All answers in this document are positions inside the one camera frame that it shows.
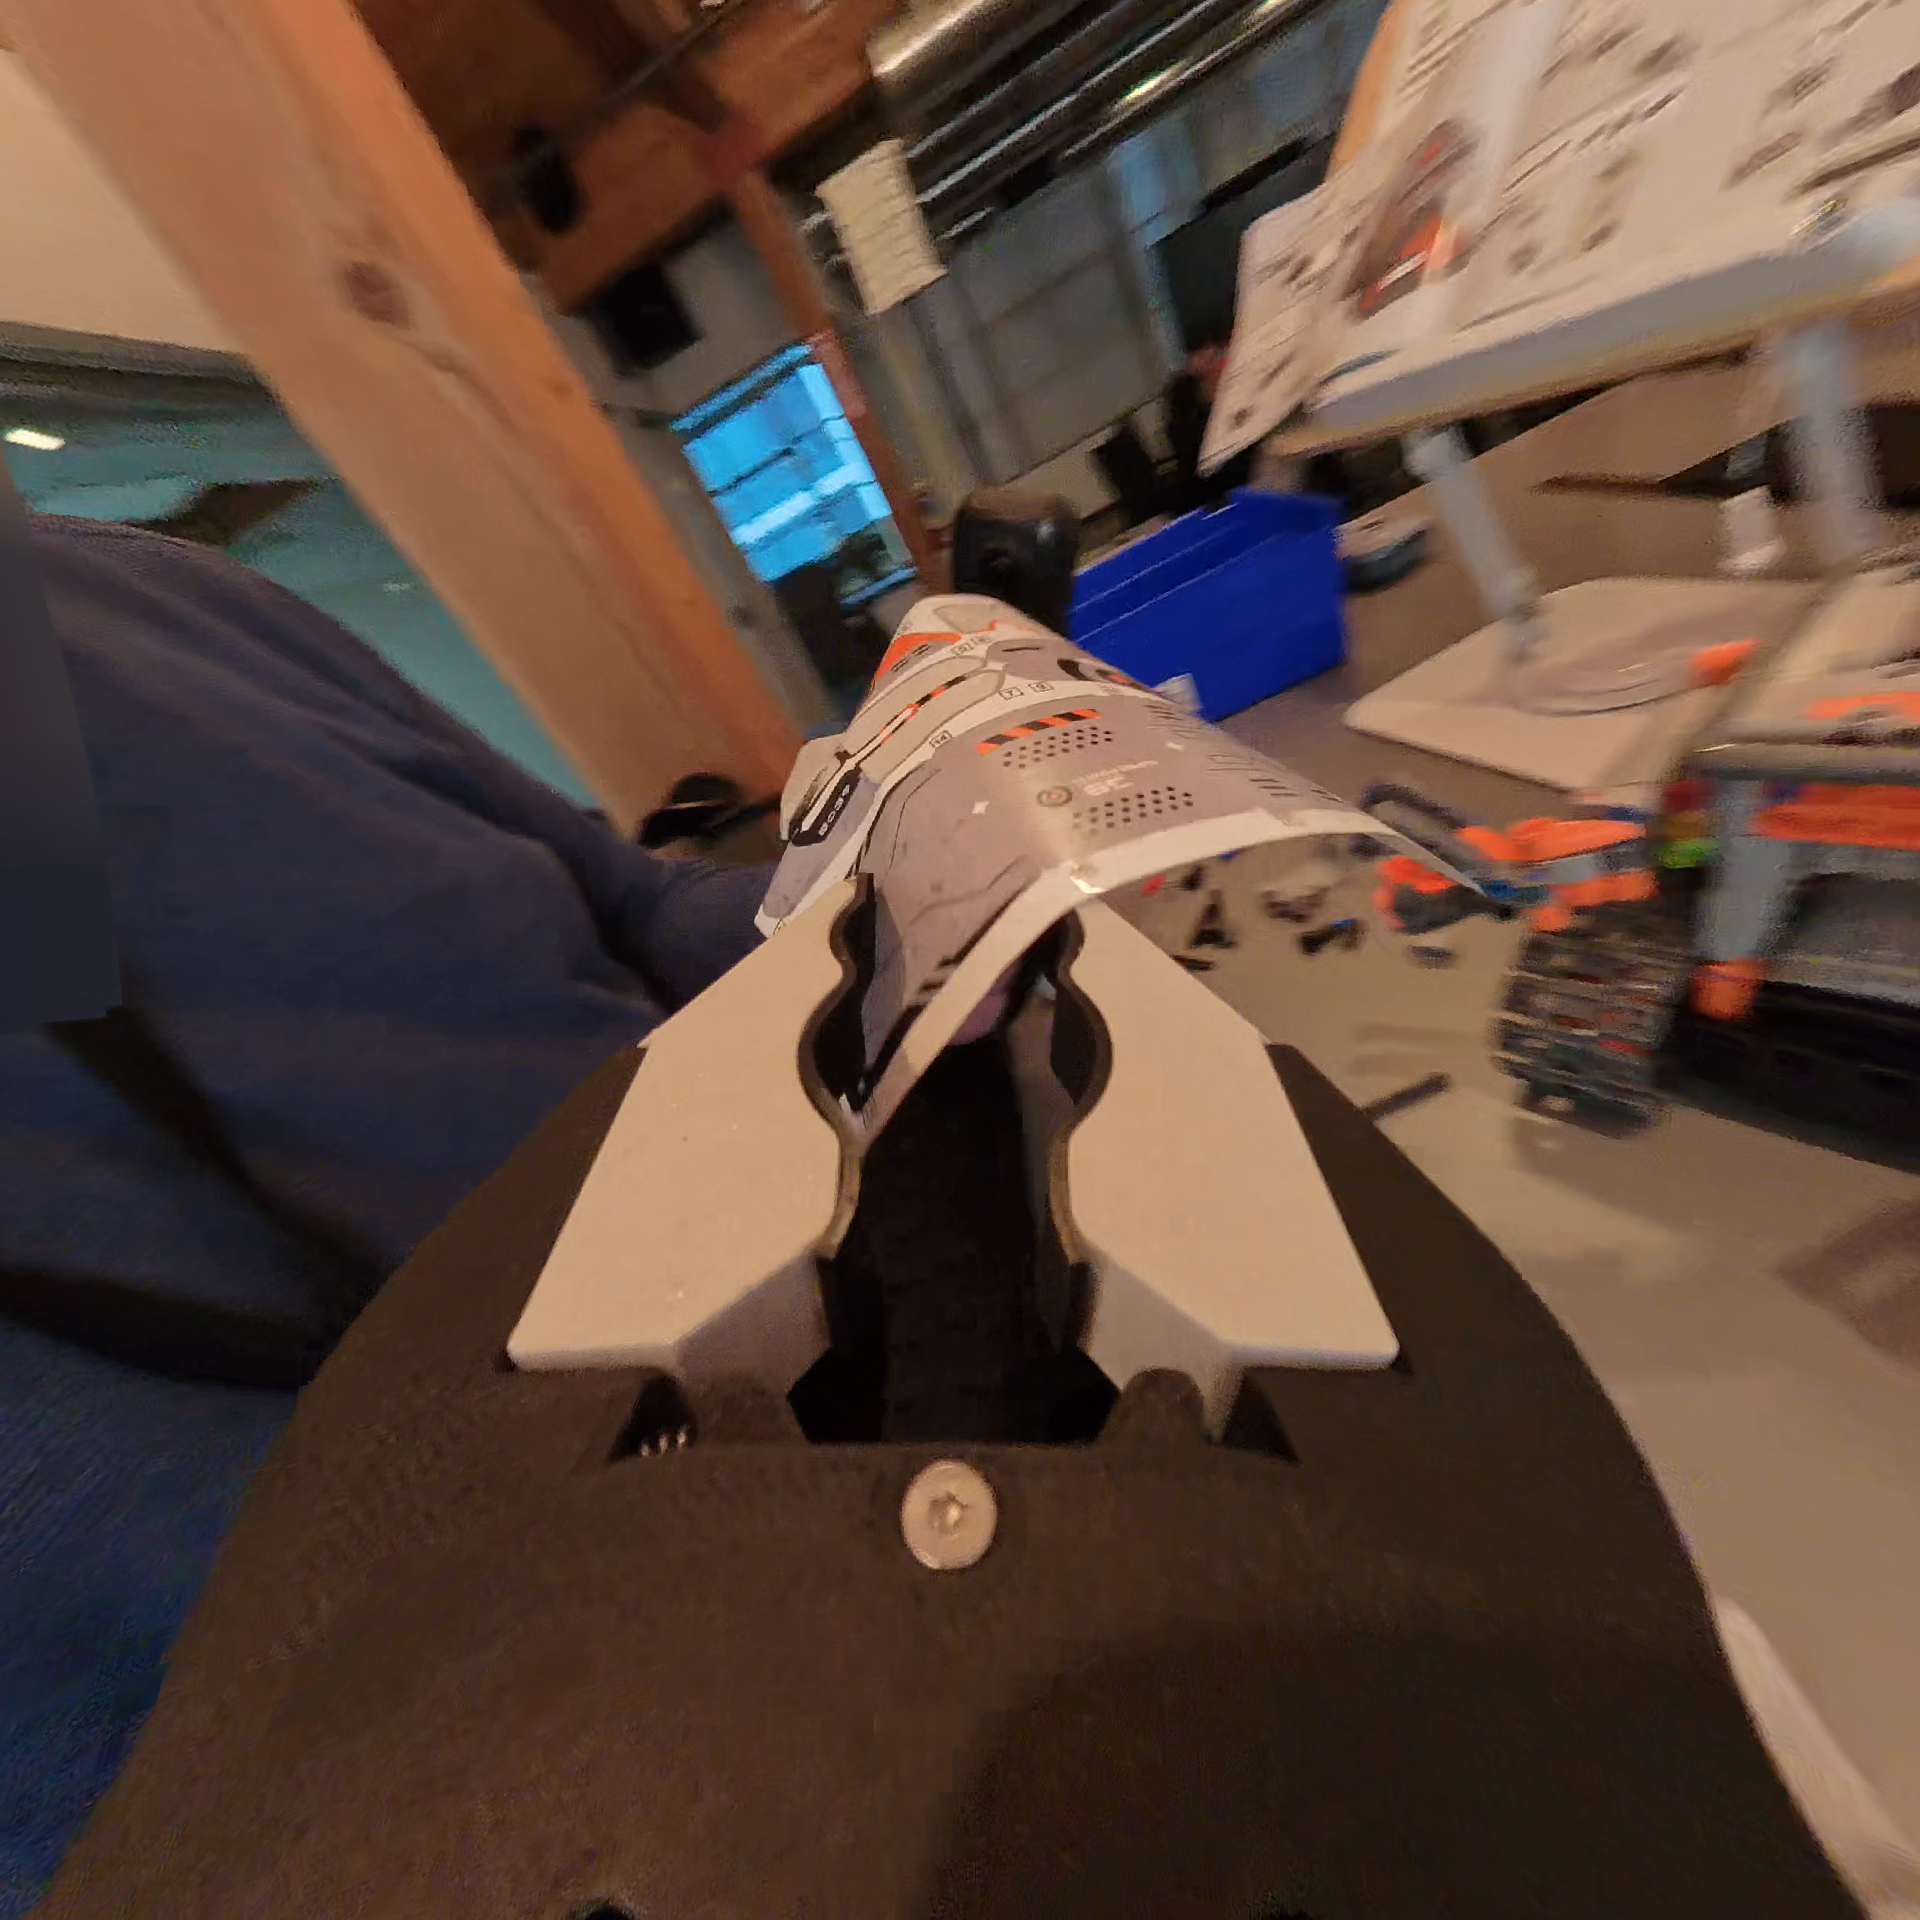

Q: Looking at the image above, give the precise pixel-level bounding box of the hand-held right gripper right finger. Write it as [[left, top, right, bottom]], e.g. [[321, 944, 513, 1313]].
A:
[[1048, 908, 1402, 1432]]

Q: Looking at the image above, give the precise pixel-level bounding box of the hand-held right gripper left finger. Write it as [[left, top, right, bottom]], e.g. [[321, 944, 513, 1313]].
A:
[[502, 873, 885, 1394]]

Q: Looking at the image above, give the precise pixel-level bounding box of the grey orange sticker sheet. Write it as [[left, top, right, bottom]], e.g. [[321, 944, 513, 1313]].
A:
[[753, 595, 1490, 1149]]

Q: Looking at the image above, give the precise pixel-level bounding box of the grey orange brick toy vehicle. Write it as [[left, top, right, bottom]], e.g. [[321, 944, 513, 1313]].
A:
[[1371, 638, 1920, 1136]]

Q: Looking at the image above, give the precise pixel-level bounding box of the person's left forearm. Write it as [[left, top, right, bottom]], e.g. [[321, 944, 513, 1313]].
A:
[[119, 514, 787, 1038]]

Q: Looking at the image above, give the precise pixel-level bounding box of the blue plastic bin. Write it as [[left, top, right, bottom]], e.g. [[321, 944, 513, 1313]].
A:
[[1067, 488, 1345, 725]]

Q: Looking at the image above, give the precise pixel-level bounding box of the bright blue window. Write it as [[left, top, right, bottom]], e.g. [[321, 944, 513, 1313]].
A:
[[671, 342, 885, 590]]

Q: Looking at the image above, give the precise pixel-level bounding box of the white paper notice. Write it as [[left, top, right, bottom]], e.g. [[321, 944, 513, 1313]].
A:
[[816, 140, 950, 321]]

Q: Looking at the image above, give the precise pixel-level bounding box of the white book stand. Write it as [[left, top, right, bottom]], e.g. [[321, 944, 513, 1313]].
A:
[[1274, 195, 1920, 797]]

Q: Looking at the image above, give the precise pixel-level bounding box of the wooden pillar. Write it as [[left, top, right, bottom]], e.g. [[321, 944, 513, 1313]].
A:
[[0, 0, 805, 835]]

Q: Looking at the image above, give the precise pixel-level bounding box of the building instruction booklet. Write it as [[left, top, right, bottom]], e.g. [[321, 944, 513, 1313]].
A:
[[1197, 0, 1920, 472]]

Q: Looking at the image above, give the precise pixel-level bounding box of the metal air duct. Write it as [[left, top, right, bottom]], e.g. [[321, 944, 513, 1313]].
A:
[[865, 0, 1360, 204]]

